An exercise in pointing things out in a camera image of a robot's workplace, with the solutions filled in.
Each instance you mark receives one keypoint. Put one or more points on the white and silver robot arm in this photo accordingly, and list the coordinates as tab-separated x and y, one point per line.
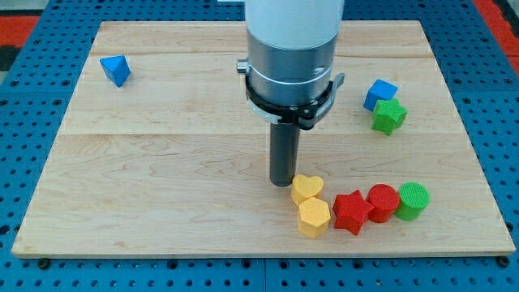
291	46

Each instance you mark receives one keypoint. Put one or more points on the red star block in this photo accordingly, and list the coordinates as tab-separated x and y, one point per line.
351	211

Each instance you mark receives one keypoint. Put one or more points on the green star block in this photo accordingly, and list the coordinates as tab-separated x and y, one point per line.
388	116

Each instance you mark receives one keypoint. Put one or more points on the blue triangle block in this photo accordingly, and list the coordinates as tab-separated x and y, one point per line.
116	69

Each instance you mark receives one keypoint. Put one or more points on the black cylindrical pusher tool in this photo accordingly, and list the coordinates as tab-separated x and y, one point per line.
284	140

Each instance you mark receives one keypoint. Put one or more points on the yellow heart block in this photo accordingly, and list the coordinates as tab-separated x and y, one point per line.
304	188

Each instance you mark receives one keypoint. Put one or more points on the yellow hexagon block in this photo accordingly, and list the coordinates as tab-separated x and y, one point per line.
313	217

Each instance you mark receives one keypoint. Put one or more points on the wooden board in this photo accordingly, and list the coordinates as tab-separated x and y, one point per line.
174	164

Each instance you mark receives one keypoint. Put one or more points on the blue cube block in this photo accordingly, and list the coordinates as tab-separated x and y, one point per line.
379	90

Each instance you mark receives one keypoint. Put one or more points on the red cylinder block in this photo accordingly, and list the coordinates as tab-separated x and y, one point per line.
385	201

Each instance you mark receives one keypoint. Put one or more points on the green cylinder block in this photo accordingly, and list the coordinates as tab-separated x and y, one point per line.
414	198

